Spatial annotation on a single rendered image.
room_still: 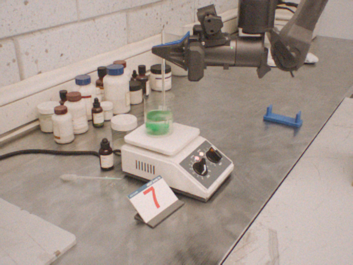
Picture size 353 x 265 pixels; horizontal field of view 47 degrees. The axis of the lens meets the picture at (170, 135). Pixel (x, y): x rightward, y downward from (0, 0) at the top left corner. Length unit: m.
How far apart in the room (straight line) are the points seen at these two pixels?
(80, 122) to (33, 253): 0.44
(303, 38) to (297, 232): 0.34
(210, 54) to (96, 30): 0.61
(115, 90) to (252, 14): 0.51
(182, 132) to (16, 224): 0.36
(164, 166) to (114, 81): 0.40
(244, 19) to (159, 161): 0.30
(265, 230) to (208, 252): 0.12
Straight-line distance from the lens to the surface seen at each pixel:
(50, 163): 0.95
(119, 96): 1.14
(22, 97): 1.09
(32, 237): 0.73
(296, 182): 0.89
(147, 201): 0.76
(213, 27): 0.73
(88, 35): 1.29
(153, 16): 1.54
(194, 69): 0.70
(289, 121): 1.13
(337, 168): 0.96
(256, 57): 0.77
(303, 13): 0.77
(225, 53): 0.76
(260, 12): 0.75
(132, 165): 0.84
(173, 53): 0.78
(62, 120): 1.00
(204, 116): 1.14
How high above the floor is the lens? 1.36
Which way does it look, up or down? 27 degrees down
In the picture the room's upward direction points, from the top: straight up
